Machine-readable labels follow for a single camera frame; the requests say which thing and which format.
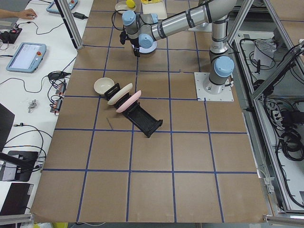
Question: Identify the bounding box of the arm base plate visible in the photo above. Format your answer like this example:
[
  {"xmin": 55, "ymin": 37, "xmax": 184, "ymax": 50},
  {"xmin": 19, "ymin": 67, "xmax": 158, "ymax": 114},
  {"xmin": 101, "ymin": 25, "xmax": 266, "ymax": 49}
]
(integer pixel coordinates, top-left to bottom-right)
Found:
[{"xmin": 194, "ymin": 72, "xmax": 234, "ymax": 102}]

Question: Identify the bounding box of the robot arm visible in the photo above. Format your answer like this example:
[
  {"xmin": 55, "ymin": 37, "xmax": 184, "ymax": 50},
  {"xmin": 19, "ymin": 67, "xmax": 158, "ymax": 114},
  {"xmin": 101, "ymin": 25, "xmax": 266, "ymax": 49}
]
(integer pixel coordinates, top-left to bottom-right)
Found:
[{"xmin": 120, "ymin": 0, "xmax": 236, "ymax": 95}]

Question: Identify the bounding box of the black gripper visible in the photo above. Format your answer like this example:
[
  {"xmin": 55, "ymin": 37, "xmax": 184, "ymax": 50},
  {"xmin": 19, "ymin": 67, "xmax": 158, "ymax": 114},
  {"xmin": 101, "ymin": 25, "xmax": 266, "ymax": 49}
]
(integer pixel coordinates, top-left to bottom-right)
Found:
[{"xmin": 130, "ymin": 38, "xmax": 140, "ymax": 57}]

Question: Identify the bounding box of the black power brick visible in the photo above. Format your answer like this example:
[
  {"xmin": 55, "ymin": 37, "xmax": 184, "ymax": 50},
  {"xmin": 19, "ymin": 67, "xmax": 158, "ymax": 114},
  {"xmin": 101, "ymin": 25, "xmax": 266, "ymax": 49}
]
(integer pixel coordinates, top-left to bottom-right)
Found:
[{"xmin": 73, "ymin": 12, "xmax": 88, "ymax": 19}]

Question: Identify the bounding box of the yellow lemon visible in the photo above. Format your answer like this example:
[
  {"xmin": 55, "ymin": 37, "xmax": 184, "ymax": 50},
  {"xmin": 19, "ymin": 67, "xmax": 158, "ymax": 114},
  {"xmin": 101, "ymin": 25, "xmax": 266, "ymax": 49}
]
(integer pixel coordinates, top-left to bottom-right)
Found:
[{"xmin": 126, "ymin": 0, "xmax": 136, "ymax": 9}]

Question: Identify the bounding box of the pink plate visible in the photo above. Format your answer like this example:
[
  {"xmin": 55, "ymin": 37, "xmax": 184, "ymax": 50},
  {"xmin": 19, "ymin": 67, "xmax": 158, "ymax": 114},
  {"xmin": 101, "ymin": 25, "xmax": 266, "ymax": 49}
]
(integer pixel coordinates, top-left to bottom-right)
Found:
[{"xmin": 116, "ymin": 90, "xmax": 142, "ymax": 113}]

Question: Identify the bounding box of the cream plate in rack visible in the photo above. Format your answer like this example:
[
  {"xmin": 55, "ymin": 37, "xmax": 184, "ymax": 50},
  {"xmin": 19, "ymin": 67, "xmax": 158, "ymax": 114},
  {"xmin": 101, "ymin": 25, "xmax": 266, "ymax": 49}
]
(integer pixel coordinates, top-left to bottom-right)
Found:
[{"xmin": 107, "ymin": 83, "xmax": 133, "ymax": 105}]

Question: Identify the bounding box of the cream shallow plate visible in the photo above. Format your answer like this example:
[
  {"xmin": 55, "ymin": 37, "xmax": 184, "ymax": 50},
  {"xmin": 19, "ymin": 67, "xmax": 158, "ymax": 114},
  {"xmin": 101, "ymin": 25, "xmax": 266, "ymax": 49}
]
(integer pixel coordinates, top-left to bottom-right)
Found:
[{"xmin": 115, "ymin": 0, "xmax": 137, "ymax": 14}]

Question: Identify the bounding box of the striped orange bread roll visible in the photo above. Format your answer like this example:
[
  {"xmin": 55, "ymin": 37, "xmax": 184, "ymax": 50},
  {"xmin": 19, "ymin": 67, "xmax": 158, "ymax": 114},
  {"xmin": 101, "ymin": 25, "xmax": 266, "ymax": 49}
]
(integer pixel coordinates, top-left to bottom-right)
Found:
[{"xmin": 141, "ymin": 0, "xmax": 162, "ymax": 4}]

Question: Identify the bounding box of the left teach pendant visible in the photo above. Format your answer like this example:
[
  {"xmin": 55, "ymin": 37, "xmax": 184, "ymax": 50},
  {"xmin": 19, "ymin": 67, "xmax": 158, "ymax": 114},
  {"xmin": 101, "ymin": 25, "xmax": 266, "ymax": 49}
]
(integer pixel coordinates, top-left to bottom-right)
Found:
[{"xmin": 6, "ymin": 42, "xmax": 47, "ymax": 73}]

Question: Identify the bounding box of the cream bowl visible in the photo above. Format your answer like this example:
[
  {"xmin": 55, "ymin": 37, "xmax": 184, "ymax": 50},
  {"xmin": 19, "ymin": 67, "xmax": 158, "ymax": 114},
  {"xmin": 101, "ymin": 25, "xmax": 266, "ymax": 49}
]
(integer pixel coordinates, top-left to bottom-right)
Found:
[{"xmin": 94, "ymin": 77, "xmax": 114, "ymax": 95}]

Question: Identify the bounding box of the white rectangular tray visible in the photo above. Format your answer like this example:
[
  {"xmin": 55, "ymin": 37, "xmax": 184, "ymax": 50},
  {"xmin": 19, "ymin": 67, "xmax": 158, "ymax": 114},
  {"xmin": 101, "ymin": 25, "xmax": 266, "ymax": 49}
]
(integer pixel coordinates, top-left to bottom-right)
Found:
[{"xmin": 142, "ymin": 1, "xmax": 167, "ymax": 19}]

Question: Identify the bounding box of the black dish rack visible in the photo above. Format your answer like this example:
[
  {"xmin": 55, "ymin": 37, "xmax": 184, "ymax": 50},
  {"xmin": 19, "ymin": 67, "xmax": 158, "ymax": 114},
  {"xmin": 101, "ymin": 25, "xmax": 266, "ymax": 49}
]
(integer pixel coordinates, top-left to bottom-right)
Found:
[{"xmin": 104, "ymin": 83, "xmax": 163, "ymax": 138}]

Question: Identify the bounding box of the person's hand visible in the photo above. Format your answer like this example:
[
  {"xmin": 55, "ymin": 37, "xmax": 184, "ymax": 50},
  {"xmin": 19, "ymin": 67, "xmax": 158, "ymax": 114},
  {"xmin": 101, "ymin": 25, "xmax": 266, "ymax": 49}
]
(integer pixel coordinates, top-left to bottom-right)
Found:
[{"xmin": 18, "ymin": 9, "xmax": 37, "ymax": 20}]

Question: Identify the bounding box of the aluminium frame post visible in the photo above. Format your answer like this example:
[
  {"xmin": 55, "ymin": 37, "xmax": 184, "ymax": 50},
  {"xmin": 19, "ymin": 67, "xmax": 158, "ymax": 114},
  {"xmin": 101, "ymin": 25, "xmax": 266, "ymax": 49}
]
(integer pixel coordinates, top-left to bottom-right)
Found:
[{"xmin": 54, "ymin": 0, "xmax": 83, "ymax": 50}]

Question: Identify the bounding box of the black monitor stand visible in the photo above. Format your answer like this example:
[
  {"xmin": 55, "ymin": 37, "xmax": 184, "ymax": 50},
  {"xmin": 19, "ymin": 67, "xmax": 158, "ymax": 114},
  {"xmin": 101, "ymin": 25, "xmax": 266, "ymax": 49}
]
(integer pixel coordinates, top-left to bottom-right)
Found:
[{"xmin": 0, "ymin": 105, "xmax": 38, "ymax": 182}]

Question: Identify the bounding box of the light blue plate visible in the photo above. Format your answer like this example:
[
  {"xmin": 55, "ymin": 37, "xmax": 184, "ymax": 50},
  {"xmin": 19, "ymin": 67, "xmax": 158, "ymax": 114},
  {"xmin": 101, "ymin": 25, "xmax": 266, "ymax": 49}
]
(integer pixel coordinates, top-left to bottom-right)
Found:
[{"xmin": 139, "ymin": 41, "xmax": 157, "ymax": 54}]

